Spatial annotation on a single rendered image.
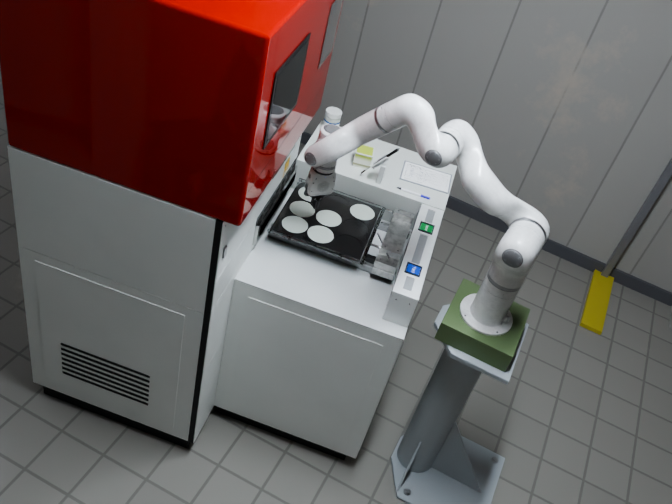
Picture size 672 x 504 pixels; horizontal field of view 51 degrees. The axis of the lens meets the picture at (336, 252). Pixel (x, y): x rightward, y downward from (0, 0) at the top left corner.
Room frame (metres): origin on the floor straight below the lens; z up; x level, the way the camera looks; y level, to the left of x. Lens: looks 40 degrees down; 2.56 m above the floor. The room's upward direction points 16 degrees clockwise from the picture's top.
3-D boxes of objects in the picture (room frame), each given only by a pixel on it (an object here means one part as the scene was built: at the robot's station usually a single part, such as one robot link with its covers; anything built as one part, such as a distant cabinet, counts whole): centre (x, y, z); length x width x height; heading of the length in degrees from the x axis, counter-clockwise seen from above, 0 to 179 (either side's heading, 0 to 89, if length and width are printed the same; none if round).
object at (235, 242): (1.99, 0.30, 1.02); 0.81 x 0.03 x 0.40; 174
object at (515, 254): (1.82, -0.55, 1.21); 0.19 x 0.12 x 0.24; 160
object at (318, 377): (2.22, -0.05, 0.41); 0.96 x 0.64 x 0.82; 174
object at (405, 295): (2.05, -0.29, 0.89); 0.55 x 0.09 x 0.14; 174
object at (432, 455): (1.83, -0.66, 0.41); 0.51 x 0.44 x 0.82; 75
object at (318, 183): (2.10, 0.12, 1.10); 0.10 x 0.07 x 0.11; 125
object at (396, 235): (2.15, -0.20, 0.87); 0.36 x 0.08 x 0.03; 174
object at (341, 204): (2.16, 0.06, 0.90); 0.34 x 0.34 x 0.01; 84
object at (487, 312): (1.85, -0.56, 1.00); 0.19 x 0.19 x 0.18
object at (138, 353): (2.03, 0.64, 0.41); 0.82 x 0.70 x 0.82; 174
